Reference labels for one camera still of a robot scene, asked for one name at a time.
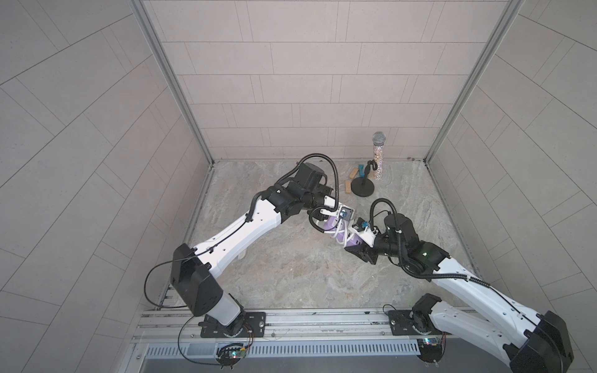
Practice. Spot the left circuit board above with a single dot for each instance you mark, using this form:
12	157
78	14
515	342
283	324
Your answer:
231	354

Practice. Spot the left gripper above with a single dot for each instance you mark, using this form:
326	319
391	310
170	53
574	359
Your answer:
317	214

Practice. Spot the glitter microphone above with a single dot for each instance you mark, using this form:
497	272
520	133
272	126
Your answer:
379	140

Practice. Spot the aluminium mounting rail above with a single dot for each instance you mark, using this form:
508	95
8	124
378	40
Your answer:
165	326

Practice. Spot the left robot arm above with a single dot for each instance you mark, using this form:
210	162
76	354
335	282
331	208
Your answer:
311	186

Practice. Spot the right circuit board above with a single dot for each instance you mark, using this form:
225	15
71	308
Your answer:
431	350

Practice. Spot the wooden block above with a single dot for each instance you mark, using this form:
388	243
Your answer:
353	174

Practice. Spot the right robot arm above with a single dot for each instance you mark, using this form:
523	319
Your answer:
517	335

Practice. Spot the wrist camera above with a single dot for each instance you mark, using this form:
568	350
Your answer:
362	226
345	213

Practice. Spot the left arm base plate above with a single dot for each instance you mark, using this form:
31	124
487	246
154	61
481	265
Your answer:
247	324

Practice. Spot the circuit board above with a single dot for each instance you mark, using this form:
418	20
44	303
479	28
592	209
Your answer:
431	350
231	354

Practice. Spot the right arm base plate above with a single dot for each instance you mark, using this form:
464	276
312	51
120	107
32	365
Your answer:
408	322

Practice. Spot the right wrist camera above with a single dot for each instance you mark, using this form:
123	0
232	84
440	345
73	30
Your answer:
362	226

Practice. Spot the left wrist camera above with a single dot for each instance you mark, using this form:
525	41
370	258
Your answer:
345	213

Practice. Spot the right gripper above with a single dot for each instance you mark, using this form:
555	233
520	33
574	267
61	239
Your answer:
363	253

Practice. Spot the purple power strip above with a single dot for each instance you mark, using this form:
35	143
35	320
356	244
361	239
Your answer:
342	232

